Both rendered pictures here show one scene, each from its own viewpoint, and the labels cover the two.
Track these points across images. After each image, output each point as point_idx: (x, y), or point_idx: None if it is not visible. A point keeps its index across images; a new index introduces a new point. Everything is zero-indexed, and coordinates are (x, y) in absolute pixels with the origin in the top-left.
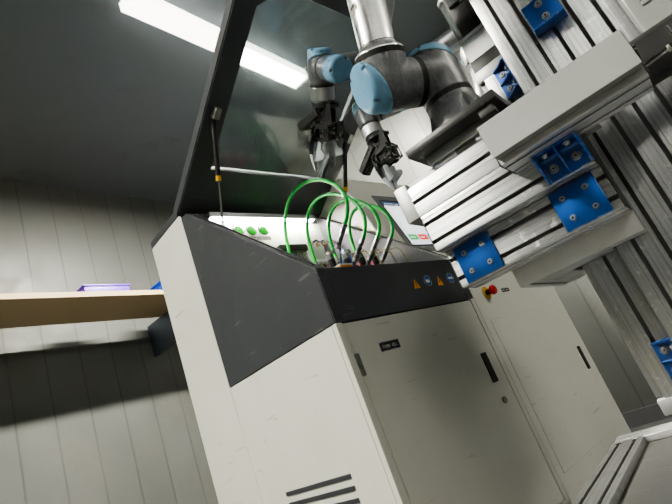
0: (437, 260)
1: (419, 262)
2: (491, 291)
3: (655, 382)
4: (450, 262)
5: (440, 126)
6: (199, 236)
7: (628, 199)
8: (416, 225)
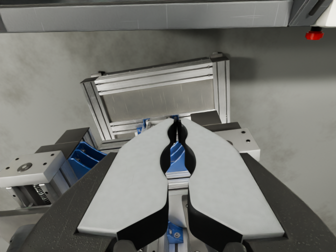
0: (243, 27)
1: (179, 29)
2: (305, 34)
3: (145, 127)
4: (58, 140)
5: (5, 240)
6: None
7: None
8: (29, 154)
